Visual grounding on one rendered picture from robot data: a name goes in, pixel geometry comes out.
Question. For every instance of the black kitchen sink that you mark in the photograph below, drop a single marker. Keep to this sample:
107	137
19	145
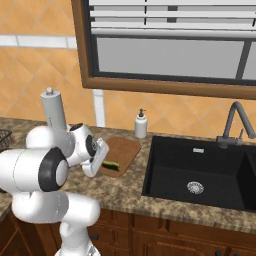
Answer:
200	173

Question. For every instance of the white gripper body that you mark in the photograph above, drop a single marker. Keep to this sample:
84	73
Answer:
97	158

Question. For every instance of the brown wooden cutting board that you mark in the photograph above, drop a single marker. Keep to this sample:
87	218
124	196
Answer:
124	151

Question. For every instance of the white soap dispenser bottle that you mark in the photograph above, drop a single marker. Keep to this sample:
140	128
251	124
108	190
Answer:
140	126

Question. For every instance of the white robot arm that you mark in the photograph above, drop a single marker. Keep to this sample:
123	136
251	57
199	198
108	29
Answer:
30	168

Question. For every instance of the window with white blinds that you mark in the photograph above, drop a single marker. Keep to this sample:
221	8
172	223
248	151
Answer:
170	43

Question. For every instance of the brown wooden cupboard run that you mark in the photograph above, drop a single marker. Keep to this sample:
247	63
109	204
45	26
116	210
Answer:
160	238

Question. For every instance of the green yellow sponge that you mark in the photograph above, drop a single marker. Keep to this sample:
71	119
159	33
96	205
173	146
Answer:
111	165

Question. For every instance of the grey sink tap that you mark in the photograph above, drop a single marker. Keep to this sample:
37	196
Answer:
233	128

